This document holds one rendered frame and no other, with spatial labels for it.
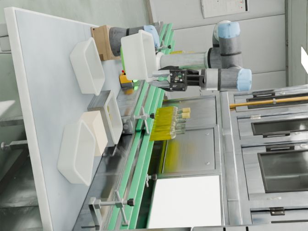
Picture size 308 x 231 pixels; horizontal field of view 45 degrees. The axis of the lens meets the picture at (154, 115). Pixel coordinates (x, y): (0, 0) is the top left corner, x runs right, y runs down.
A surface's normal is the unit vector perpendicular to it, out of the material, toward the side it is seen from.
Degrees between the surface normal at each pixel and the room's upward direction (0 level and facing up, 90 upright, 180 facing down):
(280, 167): 90
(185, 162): 90
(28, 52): 0
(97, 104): 90
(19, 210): 90
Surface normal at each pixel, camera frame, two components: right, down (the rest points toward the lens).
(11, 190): -0.18, -0.87
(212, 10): -0.12, 0.49
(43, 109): 0.98, -0.10
